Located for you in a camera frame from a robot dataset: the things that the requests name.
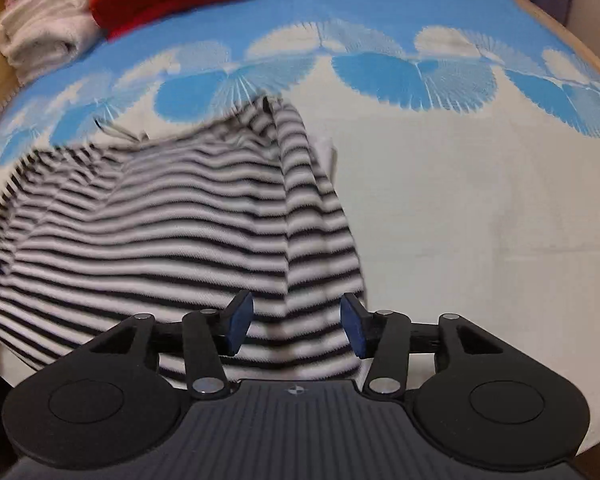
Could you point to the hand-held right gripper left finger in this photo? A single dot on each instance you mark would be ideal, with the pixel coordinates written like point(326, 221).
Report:
point(240, 321)

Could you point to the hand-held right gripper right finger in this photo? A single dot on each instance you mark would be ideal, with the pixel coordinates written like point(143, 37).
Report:
point(352, 325)

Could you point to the striped hooded top white vest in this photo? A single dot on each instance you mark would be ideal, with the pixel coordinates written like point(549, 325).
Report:
point(155, 220)

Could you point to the blue cream patterned bed sheet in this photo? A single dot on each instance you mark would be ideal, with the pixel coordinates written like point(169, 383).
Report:
point(455, 210)

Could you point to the folded cream blanket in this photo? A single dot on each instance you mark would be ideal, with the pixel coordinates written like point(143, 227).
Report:
point(45, 25)

